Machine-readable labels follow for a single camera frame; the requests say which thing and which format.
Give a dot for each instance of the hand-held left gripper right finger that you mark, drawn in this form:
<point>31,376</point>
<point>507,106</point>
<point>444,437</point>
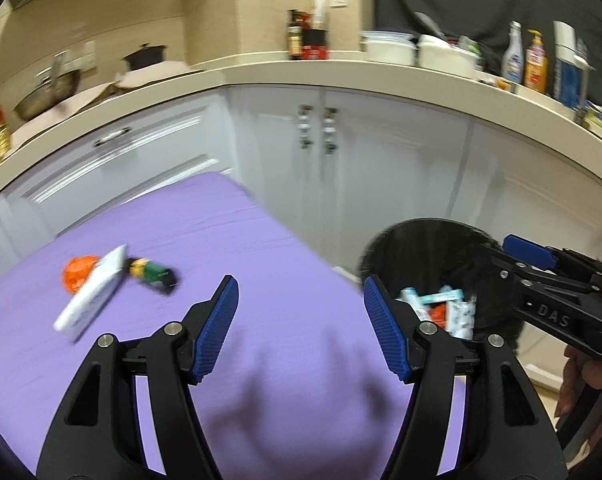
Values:
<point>383,332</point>

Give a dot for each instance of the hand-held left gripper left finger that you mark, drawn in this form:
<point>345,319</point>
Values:
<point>213,332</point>

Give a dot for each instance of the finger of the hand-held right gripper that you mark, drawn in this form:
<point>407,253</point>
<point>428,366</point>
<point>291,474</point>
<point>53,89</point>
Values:
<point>516,272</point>
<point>528,251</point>

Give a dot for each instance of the orange plastic bag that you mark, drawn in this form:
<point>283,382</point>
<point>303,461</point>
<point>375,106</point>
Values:
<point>437,316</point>

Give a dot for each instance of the trash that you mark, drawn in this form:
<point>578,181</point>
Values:
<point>431,297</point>

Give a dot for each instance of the white and black packet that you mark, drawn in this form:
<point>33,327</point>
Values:
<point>460,316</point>

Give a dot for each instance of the black-lined trash bin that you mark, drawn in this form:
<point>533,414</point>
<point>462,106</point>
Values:
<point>431,245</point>

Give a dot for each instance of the green and yellow packet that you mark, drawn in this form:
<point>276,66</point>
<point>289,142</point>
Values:
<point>153,272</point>

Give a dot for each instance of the purple tablecloth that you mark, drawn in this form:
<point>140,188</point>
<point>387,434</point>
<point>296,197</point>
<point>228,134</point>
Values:
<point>181,240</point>

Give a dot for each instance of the white tube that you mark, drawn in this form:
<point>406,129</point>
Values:
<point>93,292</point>

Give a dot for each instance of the small orange wrapper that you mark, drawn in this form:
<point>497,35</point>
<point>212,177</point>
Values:
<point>76,275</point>

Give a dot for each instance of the white kitchen cabinet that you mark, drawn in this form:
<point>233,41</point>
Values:
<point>406,160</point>

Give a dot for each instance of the blue and white pack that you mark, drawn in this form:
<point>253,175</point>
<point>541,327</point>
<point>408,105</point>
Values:
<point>567,75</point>

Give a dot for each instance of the orange detergent bottle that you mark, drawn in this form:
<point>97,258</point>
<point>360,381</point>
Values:
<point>536,67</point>

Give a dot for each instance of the white spray bottle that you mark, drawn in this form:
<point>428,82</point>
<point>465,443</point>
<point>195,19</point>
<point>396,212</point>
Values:
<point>512,60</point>

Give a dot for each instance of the white lidded container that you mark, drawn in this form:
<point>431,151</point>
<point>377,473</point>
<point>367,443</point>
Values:
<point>446,59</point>

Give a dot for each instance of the stack of white bowls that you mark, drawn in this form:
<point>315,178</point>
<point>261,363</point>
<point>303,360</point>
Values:
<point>388,49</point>

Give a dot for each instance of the white spoon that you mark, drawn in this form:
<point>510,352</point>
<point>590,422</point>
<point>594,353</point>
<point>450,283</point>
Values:
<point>431,24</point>

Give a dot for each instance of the beige kitchen countertop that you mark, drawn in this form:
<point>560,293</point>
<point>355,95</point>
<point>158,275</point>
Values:
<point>261,72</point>

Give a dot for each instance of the black cooking pot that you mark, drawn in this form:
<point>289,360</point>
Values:
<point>143,57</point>

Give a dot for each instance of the metal wok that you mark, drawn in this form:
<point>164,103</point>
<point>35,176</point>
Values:
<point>46,97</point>

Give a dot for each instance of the dark glass bottle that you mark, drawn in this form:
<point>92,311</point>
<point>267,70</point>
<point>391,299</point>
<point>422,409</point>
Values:
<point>295,37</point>

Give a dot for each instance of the tall white packet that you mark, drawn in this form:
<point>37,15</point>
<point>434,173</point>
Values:
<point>320,12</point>

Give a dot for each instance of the white wall switch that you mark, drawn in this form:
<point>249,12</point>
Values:
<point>91,54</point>

